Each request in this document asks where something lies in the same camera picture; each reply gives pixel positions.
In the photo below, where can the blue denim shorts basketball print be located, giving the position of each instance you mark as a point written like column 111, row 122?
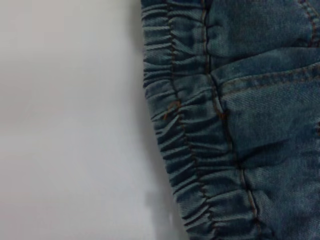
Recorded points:
column 250, row 125

